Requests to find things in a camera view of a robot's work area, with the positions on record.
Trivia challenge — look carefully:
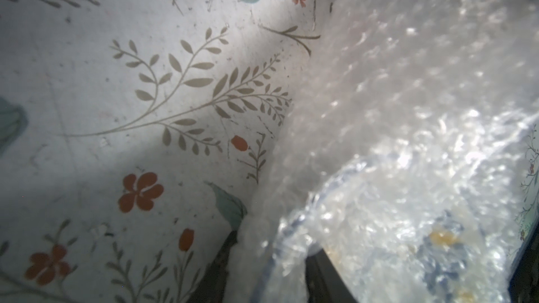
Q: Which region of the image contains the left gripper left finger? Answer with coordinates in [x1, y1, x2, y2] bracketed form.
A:
[187, 231, 237, 303]

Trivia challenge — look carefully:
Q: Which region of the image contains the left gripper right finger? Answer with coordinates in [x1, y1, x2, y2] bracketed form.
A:
[305, 249, 357, 303]

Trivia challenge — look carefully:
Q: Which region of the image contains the blue yellow patterned bowl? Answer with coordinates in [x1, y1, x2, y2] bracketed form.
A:
[249, 157, 514, 302]

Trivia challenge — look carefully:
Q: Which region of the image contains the clear bubble wrap sheet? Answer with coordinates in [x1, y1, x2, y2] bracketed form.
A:
[224, 0, 538, 302]

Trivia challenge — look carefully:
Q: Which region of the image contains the floral table mat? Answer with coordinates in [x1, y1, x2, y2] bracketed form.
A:
[1, 0, 538, 302]

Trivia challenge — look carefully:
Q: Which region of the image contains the red tape dispenser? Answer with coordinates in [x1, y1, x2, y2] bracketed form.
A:
[509, 220, 538, 303]

